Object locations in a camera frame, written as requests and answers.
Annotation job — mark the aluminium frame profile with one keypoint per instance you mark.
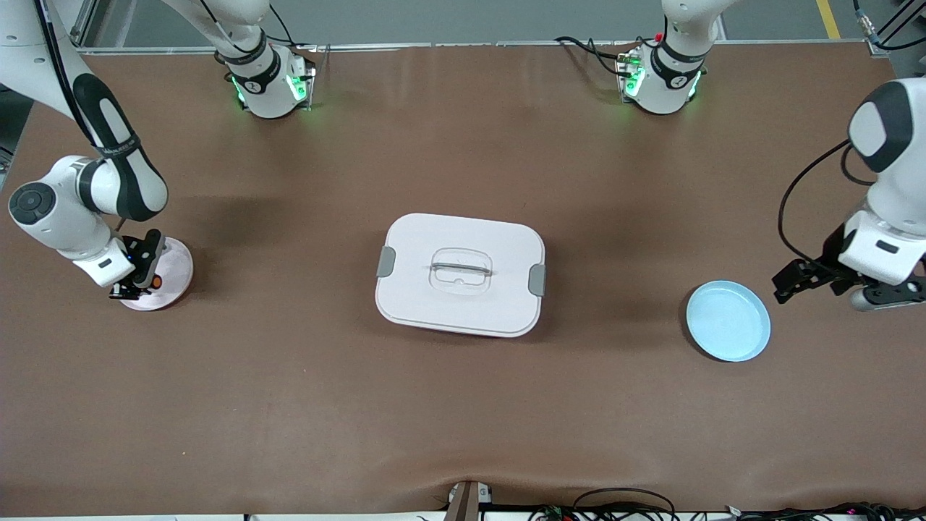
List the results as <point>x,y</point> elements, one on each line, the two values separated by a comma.
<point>79,29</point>
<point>879,45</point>

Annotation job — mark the orange black push-button switch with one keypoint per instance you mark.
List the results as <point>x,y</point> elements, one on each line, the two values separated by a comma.
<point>157,281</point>

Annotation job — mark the pale pink plate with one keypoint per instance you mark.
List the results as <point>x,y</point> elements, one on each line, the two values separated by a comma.
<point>173,275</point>

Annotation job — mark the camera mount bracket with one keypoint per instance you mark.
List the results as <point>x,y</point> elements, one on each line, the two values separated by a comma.
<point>463,503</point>

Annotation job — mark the light blue plate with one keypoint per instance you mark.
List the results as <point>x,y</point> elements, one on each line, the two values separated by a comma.
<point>723,325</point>

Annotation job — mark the aluminium table edge rail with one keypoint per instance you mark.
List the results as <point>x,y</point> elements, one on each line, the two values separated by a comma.
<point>463,44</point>

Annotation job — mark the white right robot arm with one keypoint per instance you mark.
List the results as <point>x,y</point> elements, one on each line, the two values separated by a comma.
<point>123,174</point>

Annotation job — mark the brown table mat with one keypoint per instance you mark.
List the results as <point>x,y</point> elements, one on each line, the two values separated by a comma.
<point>463,405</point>

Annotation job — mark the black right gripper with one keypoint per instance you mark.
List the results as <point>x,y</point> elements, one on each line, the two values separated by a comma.
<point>124,290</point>

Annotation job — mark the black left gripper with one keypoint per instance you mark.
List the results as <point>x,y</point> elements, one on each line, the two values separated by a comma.
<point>822,270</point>

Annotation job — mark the white lidded box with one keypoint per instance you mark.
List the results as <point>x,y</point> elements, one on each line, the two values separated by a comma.
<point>463,304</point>

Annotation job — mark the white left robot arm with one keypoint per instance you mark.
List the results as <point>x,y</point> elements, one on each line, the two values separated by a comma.
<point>890,210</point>

